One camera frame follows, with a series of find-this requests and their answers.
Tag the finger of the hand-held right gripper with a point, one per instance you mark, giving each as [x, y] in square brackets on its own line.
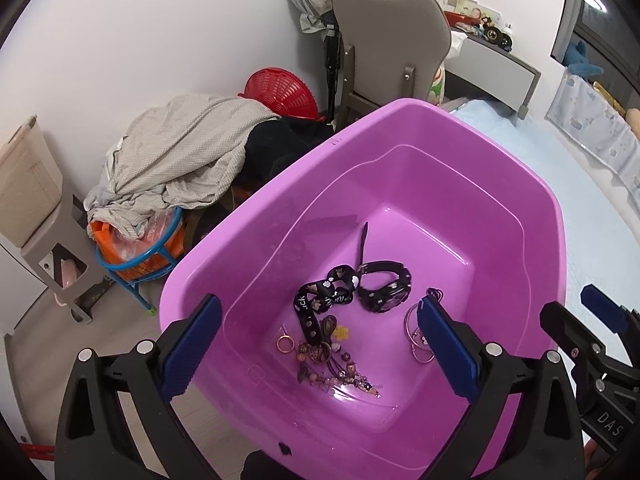
[605, 307]
[570, 332]

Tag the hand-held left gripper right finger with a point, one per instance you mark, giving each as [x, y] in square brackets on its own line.
[447, 347]

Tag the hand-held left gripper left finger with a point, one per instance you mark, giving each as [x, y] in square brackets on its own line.
[192, 347]

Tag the black wrist watch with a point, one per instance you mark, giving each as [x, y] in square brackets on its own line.
[382, 296]

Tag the yellow duck charm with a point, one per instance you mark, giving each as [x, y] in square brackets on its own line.
[341, 332]

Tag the purple plastic tub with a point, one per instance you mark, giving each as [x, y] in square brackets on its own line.
[425, 200]

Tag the blue metal stand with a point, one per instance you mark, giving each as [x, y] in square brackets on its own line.
[135, 287]

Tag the orange plastic basket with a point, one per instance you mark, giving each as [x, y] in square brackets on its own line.
[125, 255]

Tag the beige plastic stand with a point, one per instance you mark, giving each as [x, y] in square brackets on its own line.
[40, 260]

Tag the blue printed towel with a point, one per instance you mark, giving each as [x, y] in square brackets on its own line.
[590, 120]

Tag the grey white cloth pile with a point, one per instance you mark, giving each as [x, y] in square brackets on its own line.
[175, 150]

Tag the tan plush toy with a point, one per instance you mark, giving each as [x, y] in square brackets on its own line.
[607, 95]

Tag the black cloth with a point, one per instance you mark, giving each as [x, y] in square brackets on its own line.
[285, 145]

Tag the blue shark plush toy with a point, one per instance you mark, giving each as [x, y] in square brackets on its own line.
[580, 57]

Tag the white plastic bag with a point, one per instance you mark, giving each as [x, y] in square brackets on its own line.
[437, 85]

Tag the grey desk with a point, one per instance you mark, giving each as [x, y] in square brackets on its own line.
[490, 67]

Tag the red plastic basket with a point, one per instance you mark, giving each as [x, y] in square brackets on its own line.
[280, 90]

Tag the group of small toys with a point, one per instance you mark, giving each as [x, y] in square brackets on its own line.
[495, 35]

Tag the grey chair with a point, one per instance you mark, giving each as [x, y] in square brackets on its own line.
[390, 35]

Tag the dark window frame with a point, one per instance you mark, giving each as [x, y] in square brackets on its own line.
[565, 10]

